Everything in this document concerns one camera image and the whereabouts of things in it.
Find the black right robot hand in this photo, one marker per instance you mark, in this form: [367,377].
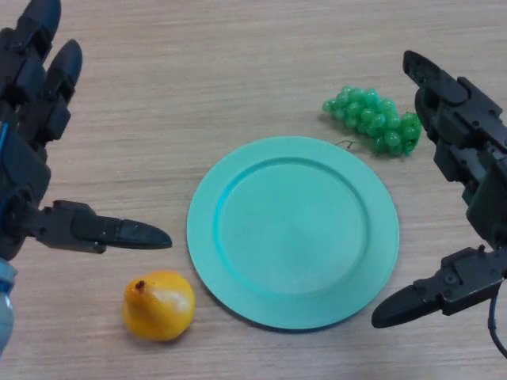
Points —
[475,130]

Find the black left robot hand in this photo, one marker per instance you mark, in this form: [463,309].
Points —
[24,170]

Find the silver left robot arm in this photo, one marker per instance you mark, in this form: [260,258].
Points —
[4,301]

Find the green round plate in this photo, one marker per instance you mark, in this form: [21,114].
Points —
[293,237]

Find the yellow pear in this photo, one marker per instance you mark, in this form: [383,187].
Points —
[158,308]

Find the green grape bunch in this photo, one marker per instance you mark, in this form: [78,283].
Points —
[372,116]

